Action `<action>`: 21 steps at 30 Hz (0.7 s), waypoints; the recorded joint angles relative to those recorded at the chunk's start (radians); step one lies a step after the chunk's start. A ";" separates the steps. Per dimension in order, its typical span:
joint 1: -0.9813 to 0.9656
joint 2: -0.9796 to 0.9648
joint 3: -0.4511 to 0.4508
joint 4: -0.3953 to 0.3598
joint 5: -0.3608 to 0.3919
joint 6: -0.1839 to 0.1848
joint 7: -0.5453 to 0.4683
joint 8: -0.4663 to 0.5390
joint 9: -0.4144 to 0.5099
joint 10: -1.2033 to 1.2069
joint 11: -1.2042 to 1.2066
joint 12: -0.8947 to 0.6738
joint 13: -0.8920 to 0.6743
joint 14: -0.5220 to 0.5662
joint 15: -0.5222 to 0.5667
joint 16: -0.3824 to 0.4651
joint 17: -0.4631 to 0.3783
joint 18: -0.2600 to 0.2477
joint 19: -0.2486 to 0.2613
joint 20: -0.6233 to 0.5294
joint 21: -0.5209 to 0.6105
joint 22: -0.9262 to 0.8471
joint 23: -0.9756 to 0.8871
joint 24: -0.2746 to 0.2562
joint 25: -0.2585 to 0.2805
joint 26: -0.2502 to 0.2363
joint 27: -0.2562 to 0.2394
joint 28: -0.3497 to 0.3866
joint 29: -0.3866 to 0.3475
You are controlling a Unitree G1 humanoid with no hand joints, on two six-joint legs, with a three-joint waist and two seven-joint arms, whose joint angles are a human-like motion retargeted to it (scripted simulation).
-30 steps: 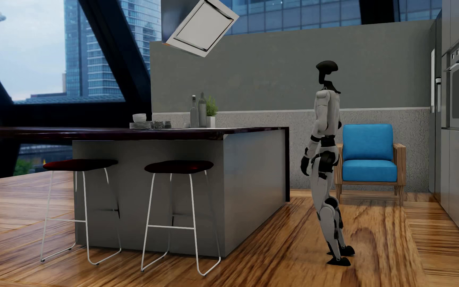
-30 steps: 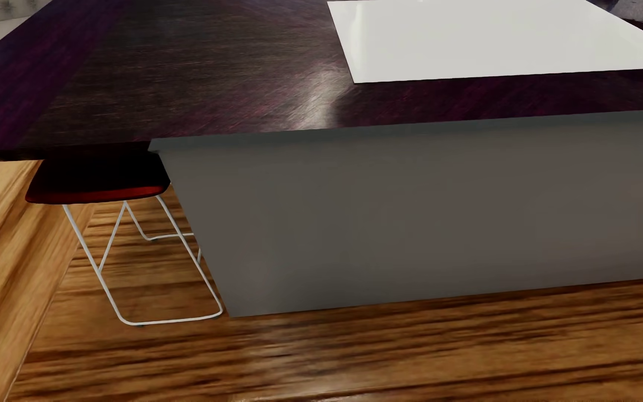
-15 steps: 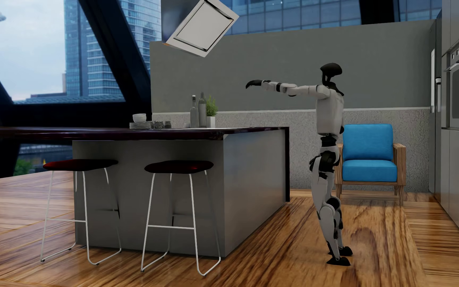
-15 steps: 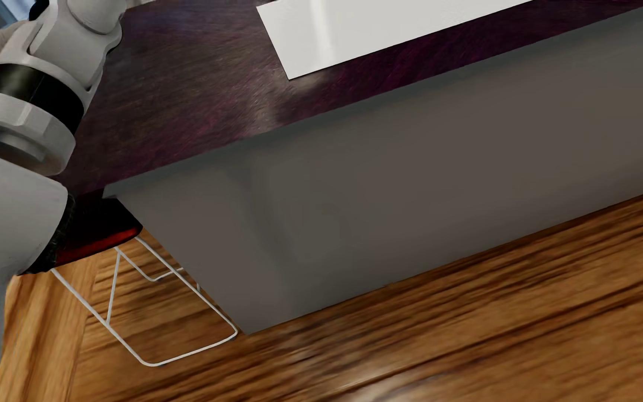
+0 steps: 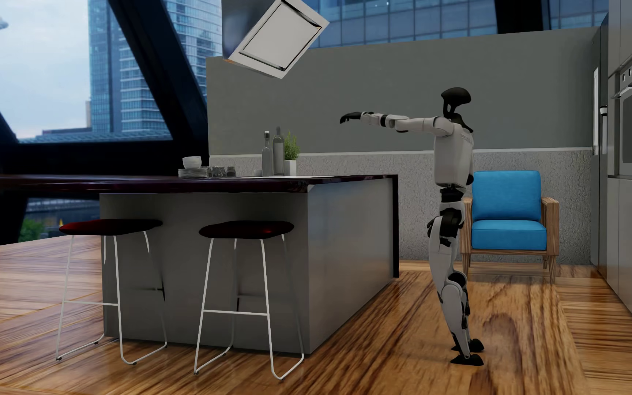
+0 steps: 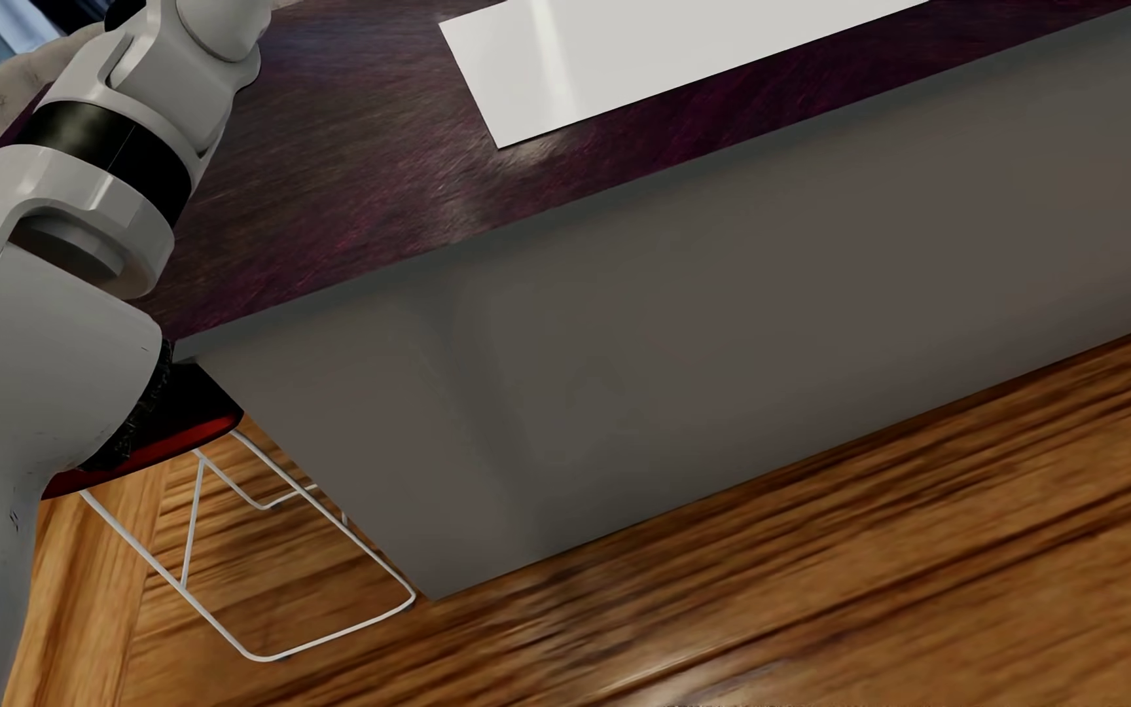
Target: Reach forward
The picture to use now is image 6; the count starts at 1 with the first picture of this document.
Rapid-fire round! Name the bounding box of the grey counter with dark top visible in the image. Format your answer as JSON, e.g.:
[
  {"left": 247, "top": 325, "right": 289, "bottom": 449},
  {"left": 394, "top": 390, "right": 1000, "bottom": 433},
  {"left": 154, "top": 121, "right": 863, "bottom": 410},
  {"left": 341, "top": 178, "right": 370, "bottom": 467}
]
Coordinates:
[{"left": 0, "top": 0, "right": 1131, "bottom": 602}]

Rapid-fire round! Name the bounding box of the white rectangular slab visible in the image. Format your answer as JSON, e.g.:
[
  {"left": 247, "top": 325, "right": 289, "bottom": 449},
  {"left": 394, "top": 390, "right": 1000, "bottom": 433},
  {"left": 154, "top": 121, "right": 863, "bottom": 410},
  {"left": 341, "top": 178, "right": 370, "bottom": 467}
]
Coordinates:
[{"left": 438, "top": 0, "right": 932, "bottom": 151}]

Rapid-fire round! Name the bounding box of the red stool with wire frame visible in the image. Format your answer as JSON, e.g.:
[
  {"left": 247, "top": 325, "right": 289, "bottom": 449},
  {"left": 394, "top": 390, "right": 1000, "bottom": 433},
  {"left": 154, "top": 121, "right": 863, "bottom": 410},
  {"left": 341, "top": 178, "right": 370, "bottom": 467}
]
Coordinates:
[{"left": 40, "top": 362, "right": 418, "bottom": 664}]

